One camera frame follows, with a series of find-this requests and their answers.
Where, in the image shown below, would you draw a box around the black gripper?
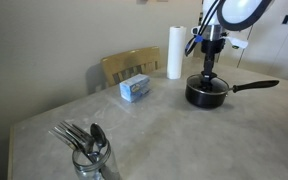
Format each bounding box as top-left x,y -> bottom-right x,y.
201,39 -> 225,86

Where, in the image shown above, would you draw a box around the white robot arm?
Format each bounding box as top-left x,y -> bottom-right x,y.
198,0 -> 274,87

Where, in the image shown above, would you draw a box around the white paper towel roll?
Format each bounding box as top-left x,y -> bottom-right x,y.
167,26 -> 186,79

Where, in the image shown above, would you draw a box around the blue tissue box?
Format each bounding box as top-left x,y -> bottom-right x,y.
119,74 -> 150,102

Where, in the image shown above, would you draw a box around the silver spoon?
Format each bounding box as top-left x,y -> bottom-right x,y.
90,123 -> 107,152

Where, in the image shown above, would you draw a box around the silver fork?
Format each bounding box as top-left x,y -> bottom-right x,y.
61,121 -> 94,154
49,127 -> 83,150

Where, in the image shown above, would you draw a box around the glass jar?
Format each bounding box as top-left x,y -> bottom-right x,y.
72,143 -> 122,180

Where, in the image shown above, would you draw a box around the black pot with handle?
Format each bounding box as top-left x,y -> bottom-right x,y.
185,80 -> 279,109

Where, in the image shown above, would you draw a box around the black and blue cables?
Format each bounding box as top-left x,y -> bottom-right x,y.
184,0 -> 226,58

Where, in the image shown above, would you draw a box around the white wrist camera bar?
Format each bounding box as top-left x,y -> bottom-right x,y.
191,26 -> 248,49

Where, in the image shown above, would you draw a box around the wooden chair by wall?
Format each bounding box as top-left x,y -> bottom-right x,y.
101,46 -> 160,86

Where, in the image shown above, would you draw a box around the black wall device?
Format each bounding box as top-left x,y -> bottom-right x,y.
282,15 -> 288,24

